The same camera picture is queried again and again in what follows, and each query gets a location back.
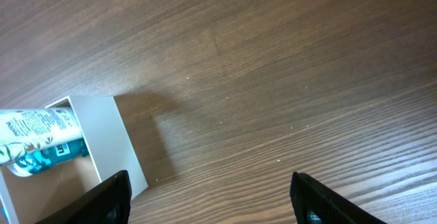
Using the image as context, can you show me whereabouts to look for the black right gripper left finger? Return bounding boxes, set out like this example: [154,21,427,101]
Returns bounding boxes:
[38,170,132,224]

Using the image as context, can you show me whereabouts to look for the white cardboard box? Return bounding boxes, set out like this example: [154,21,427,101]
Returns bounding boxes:
[1,96,148,223]

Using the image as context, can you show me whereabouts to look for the blue mouthwash bottle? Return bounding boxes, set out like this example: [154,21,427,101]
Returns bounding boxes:
[7,139,89,178]

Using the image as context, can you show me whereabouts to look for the white lotion tube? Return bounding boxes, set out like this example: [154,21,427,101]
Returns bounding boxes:
[1,107,83,165]

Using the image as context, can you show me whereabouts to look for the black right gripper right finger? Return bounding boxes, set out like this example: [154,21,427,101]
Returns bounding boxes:
[290,171,382,224]

